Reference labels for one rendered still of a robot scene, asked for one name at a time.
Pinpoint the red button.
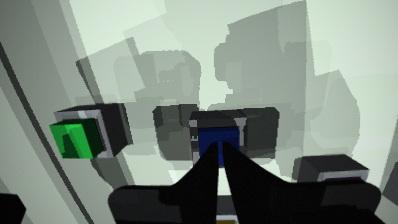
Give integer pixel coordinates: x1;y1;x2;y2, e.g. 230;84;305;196
381;162;398;206

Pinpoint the green button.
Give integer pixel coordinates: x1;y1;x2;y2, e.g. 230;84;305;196
49;103;128;159

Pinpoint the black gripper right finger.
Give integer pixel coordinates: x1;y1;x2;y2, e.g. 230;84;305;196
222;142;382;224

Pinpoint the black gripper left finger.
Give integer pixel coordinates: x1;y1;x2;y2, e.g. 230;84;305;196
108;142;219;224

